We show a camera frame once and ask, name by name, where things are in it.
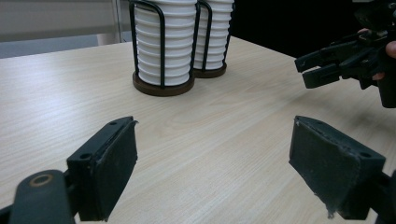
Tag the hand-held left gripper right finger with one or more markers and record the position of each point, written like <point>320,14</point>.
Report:
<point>327,161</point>

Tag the tall stack of paper cups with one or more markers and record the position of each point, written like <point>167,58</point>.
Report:
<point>218,37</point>

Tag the black curtain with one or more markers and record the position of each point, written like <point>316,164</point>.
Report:
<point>280,25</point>

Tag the short stack of paper cups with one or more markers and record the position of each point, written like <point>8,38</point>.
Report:
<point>177,46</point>

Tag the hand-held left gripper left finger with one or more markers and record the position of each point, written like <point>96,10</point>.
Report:
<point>109,168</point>

